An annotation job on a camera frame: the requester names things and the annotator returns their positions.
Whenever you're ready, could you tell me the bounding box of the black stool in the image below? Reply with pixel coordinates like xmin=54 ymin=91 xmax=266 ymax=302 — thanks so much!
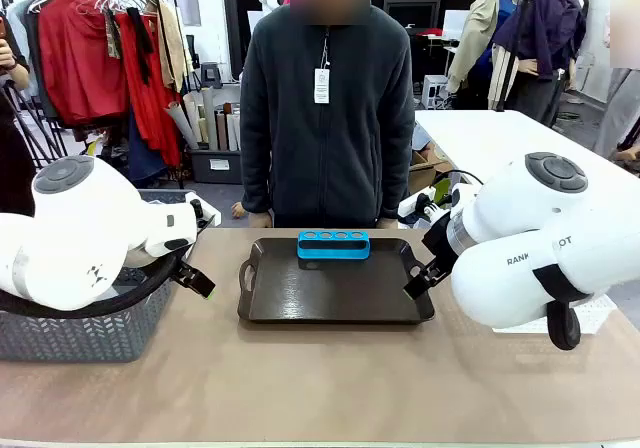
xmin=199 ymin=61 xmax=222 ymax=89

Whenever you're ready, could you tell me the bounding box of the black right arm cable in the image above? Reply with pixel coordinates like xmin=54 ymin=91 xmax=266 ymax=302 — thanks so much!
xmin=531 ymin=262 xmax=604 ymax=352

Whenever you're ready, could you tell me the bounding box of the white computer case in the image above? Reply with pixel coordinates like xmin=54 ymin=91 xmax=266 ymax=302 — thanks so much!
xmin=422 ymin=74 xmax=450 ymax=109

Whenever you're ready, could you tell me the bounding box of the bystander in black clothes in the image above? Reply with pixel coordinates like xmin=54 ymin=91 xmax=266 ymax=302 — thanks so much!
xmin=0 ymin=15 xmax=37 ymax=217

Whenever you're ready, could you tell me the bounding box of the slanted white paper roll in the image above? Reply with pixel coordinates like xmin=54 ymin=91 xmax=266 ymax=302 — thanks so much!
xmin=165 ymin=100 xmax=200 ymax=150

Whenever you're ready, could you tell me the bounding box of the small gray plastic basket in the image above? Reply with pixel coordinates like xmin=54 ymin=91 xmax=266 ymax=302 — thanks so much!
xmin=135 ymin=189 xmax=194 ymax=207

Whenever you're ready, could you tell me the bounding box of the red jacket on hanger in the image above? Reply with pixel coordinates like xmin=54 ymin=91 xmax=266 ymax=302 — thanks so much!
xmin=37 ymin=0 xmax=132 ymax=128

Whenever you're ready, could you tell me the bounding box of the gray storage crate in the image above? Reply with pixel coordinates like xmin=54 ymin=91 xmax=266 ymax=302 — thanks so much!
xmin=189 ymin=148 xmax=244 ymax=185

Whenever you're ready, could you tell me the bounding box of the cardboard box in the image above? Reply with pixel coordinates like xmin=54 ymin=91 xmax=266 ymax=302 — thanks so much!
xmin=408 ymin=148 xmax=454 ymax=195

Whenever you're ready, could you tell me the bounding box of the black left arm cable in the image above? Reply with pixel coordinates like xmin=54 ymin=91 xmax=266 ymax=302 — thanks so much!
xmin=0 ymin=247 xmax=189 ymax=320

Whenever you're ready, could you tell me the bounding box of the cream paper roll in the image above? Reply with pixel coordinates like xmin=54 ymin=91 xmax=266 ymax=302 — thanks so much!
xmin=226 ymin=112 xmax=243 ymax=152

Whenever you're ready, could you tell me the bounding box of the white hanging price tag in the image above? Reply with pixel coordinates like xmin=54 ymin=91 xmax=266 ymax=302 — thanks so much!
xmin=313 ymin=67 xmax=331 ymax=105

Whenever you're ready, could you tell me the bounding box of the beige garment on hanger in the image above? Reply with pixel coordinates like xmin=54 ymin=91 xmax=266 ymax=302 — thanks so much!
xmin=155 ymin=0 xmax=195 ymax=93

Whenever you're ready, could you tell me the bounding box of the brown paper roll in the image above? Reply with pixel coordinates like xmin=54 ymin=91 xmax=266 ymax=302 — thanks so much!
xmin=215 ymin=110 xmax=230 ymax=152

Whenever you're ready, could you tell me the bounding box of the green chair part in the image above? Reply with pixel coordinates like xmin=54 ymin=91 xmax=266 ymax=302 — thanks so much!
xmin=432 ymin=177 xmax=454 ymax=204

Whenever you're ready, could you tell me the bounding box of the white monitor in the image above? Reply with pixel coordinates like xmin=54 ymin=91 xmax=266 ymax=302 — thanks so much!
xmin=442 ymin=9 xmax=471 ymax=42

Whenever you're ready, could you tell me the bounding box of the blue test tube rack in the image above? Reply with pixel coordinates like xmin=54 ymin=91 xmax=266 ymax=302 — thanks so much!
xmin=297 ymin=229 xmax=372 ymax=261

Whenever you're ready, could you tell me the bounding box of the dark brown plastic tray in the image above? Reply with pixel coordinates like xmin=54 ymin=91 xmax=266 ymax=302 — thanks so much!
xmin=237 ymin=237 xmax=436 ymax=325

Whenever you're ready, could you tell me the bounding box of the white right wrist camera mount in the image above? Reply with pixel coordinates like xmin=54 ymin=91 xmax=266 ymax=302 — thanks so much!
xmin=398 ymin=187 xmax=454 ymax=222

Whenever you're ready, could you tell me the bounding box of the white folding table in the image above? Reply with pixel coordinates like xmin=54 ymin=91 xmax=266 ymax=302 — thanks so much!
xmin=413 ymin=109 xmax=640 ymax=182

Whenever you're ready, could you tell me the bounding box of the bystander in gray trousers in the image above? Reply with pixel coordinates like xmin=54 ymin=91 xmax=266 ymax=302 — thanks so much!
xmin=593 ymin=0 xmax=640 ymax=160

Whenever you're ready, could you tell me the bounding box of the upright white paper roll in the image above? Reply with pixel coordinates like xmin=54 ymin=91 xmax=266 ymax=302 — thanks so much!
xmin=201 ymin=86 xmax=220 ymax=145

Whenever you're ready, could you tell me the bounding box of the person in dark fleece jacket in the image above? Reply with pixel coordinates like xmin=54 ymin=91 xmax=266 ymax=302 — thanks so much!
xmin=239 ymin=0 xmax=416 ymax=229

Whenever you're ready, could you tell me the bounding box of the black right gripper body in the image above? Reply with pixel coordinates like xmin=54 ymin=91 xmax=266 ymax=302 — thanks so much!
xmin=421 ymin=212 xmax=459 ymax=272

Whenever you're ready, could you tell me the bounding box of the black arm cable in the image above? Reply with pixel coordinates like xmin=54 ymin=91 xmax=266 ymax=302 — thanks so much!
xmin=0 ymin=247 xmax=189 ymax=320
xmin=531 ymin=262 xmax=604 ymax=352

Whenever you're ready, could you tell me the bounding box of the white plastic basket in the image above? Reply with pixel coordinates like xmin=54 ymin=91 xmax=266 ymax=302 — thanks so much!
xmin=492 ymin=295 xmax=619 ymax=337

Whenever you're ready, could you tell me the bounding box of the red dress on hanger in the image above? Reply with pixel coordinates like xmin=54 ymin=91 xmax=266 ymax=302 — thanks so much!
xmin=117 ymin=10 xmax=184 ymax=168

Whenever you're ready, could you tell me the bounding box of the large gray plastic basket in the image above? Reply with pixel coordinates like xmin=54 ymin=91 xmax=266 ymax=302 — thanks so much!
xmin=0 ymin=262 xmax=176 ymax=364

